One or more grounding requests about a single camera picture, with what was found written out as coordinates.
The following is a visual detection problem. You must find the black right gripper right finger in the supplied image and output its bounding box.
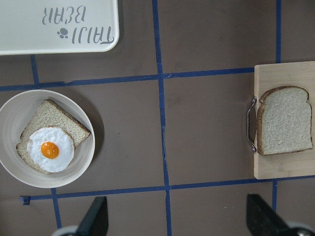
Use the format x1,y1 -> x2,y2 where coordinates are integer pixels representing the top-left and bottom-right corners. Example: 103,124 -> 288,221
246,194 -> 296,236

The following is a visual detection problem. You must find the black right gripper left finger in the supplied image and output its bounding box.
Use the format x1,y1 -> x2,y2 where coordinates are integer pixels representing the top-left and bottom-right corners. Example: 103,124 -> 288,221
76,196 -> 109,236

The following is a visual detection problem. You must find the white bread slice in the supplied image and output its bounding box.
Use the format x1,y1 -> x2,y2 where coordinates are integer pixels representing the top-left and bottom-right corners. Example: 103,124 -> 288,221
256,86 -> 313,155

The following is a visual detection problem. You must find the round cream plate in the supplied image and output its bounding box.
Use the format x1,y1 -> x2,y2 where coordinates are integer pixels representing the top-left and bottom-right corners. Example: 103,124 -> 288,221
0,89 -> 95,188

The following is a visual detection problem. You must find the bread slice under egg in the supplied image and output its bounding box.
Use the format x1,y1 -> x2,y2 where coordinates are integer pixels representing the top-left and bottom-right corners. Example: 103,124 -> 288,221
16,99 -> 91,174

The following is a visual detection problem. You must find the fried egg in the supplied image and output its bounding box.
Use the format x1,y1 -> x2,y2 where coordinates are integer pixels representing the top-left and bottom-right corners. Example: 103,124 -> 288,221
27,126 -> 75,173

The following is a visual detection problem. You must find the wooden cutting board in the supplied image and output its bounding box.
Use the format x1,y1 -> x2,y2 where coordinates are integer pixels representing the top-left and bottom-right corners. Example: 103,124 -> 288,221
253,61 -> 315,179

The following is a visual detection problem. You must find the cream bear serving tray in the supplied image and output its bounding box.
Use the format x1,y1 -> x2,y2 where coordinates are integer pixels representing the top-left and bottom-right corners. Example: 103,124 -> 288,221
0,0 -> 120,55

